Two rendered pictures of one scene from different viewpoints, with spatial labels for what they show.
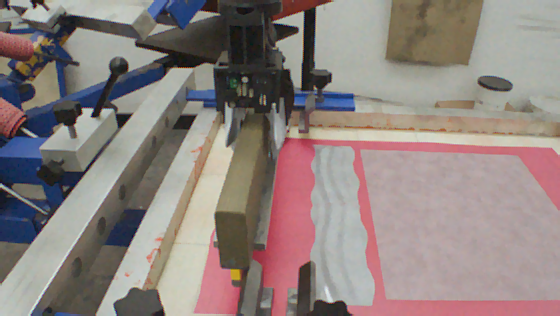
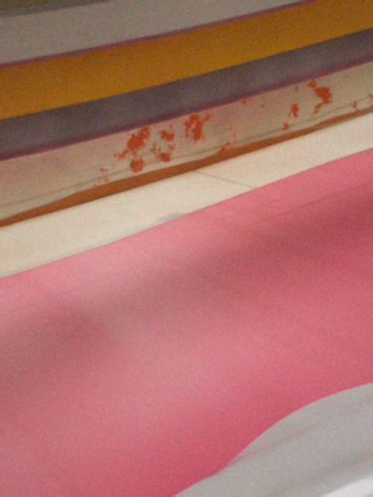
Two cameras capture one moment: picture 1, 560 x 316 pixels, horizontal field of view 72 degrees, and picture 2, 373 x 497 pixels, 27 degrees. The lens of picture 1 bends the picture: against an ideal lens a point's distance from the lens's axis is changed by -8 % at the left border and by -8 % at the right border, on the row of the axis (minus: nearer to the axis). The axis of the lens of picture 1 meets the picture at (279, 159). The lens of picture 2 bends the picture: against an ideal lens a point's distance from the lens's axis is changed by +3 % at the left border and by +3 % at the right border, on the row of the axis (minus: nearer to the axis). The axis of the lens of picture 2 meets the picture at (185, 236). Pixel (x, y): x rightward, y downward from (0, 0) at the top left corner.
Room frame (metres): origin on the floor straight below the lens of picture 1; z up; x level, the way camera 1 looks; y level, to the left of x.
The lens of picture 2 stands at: (0.38, -0.15, 1.05)
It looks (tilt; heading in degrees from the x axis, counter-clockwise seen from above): 20 degrees down; 57
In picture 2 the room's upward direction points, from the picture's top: 9 degrees counter-clockwise
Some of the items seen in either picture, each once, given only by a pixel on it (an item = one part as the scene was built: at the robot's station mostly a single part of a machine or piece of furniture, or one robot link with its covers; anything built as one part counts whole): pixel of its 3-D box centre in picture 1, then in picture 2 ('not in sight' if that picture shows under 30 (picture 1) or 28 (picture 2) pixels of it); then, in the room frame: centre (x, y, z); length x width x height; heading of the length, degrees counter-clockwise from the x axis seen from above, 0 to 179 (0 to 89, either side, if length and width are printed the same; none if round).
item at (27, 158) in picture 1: (55, 161); not in sight; (0.51, 0.34, 1.02); 0.17 x 0.06 x 0.05; 86
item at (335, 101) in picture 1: (279, 111); not in sight; (0.77, 0.00, 0.97); 0.30 x 0.05 x 0.07; 86
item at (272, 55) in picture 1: (250, 54); not in sight; (0.46, 0.03, 1.19); 0.09 x 0.08 x 0.12; 176
